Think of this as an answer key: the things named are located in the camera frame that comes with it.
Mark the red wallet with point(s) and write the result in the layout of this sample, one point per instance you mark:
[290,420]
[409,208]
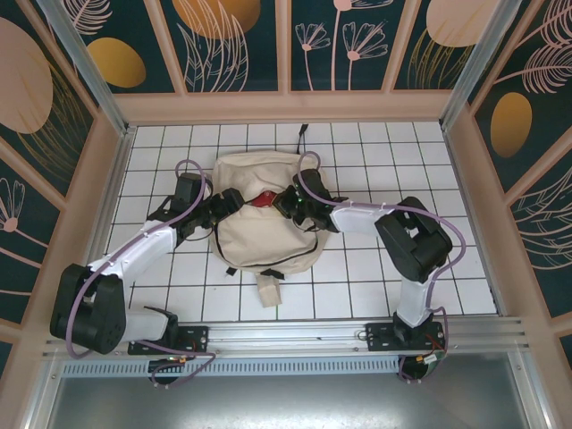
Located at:
[264,199]

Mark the beige canvas backpack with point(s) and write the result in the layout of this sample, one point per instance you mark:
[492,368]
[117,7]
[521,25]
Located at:
[263,241]

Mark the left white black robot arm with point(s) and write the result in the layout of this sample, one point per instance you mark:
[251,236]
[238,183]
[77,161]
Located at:
[143,241]

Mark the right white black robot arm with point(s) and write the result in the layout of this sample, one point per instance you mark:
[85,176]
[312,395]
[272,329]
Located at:
[357,216]

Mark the small wiring connector board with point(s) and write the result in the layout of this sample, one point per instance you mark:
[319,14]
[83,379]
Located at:
[172,359]
[431,359]

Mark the grey metal sheet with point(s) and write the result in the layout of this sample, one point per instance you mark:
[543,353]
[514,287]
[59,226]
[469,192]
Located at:
[286,402]

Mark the aluminium mounting rail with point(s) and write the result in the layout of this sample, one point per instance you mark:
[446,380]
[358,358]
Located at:
[286,333]

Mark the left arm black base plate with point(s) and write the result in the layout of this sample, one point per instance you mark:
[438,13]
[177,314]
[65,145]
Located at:
[196,337]

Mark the aluminium corner post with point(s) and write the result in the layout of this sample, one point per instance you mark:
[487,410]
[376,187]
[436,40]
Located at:
[89,76]
[478,67]

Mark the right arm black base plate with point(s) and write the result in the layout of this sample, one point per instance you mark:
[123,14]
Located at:
[380,337]

